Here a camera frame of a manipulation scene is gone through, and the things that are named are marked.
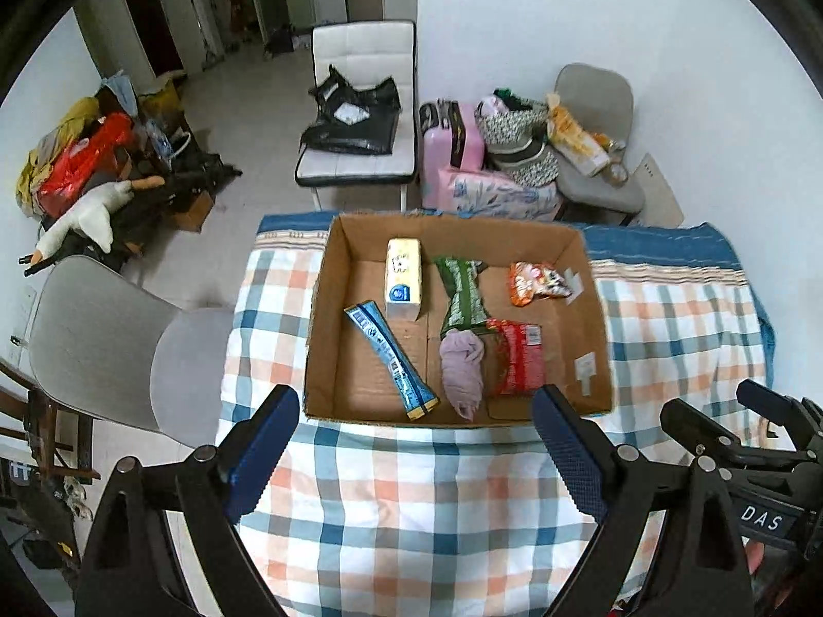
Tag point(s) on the yellow white tissue pack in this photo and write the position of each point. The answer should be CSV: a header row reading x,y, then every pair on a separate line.
x,y
404,276

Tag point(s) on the grey padded chair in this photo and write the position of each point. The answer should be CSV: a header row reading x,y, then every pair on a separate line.
x,y
595,87

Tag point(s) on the grey plastic chair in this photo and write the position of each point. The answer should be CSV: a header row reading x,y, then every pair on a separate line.
x,y
103,340

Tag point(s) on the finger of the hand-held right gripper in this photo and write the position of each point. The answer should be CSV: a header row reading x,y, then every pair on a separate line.
x,y
781,408
697,427

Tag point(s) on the yellow cloth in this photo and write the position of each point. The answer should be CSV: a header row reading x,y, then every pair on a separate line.
x,y
45,148

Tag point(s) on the black equipment pile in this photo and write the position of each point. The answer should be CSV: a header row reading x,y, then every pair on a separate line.
x,y
173,177

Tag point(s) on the red plastic bag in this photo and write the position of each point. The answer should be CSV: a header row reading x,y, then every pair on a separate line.
x,y
83,160

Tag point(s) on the patterned tote bag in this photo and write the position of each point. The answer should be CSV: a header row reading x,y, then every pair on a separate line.
x,y
521,160

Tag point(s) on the pink suitcase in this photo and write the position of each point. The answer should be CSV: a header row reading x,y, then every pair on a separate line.
x,y
443,154

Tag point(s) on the black plastic bag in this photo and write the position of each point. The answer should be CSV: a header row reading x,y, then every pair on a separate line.
x,y
353,138

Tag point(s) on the plaid blanket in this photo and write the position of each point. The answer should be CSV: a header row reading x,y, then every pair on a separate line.
x,y
418,501

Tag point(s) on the red snack packet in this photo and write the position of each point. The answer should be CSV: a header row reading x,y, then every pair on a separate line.
x,y
517,360

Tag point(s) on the orange snack packet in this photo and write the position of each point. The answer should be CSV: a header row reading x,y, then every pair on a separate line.
x,y
530,283

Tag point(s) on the floral pillow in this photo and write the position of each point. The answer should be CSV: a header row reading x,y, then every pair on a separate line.
x,y
488,196

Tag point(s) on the white padded chair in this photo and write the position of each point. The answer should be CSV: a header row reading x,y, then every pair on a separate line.
x,y
360,45

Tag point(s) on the green packet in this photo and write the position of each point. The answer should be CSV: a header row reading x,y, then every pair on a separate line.
x,y
463,295

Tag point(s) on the wooden stand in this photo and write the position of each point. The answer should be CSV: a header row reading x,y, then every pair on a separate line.
x,y
51,427

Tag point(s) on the yellow snack bag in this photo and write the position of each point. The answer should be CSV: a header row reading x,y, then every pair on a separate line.
x,y
566,125

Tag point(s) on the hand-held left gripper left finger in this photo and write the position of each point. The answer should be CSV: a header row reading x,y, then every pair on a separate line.
x,y
257,456

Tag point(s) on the small cardboard box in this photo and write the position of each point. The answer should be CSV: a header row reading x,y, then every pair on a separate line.
x,y
193,211

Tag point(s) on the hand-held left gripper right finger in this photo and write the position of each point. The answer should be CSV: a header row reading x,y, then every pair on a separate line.
x,y
572,456

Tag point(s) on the long blue packet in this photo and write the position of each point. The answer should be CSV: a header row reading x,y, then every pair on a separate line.
x,y
389,357

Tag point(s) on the white board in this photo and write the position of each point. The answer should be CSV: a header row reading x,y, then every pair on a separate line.
x,y
659,196

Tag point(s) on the white goose plush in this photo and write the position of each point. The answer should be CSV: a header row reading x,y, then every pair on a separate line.
x,y
90,215

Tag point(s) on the purple sock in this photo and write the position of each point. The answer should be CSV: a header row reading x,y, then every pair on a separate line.
x,y
461,373

